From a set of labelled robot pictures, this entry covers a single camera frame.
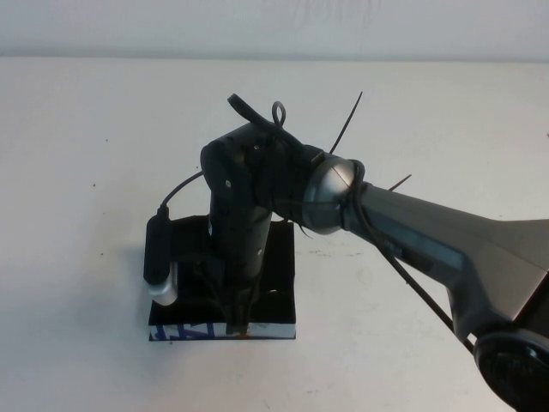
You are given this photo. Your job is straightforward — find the black silver-tipped wrist camera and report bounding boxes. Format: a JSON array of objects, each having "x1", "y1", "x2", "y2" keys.
[{"x1": 142, "y1": 207, "x2": 180, "y2": 307}]

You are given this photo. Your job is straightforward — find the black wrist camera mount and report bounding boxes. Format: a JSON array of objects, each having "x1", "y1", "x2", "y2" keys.
[{"x1": 170, "y1": 216, "x2": 226, "y2": 297}]

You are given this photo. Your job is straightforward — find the short black zip tie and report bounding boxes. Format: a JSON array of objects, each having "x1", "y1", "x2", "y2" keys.
[
  {"x1": 294, "y1": 216, "x2": 315, "y2": 240},
  {"x1": 387, "y1": 173, "x2": 413, "y2": 192}
]

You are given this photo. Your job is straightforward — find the long black zip tie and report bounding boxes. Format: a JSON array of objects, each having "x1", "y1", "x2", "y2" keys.
[{"x1": 329, "y1": 90, "x2": 365, "y2": 156}]

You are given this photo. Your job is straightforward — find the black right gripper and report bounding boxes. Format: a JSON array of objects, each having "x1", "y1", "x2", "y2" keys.
[{"x1": 208, "y1": 208, "x2": 275, "y2": 337}]

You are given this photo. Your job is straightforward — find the black printed glasses case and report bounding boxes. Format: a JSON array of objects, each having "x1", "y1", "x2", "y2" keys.
[{"x1": 148, "y1": 216, "x2": 298, "y2": 342}]

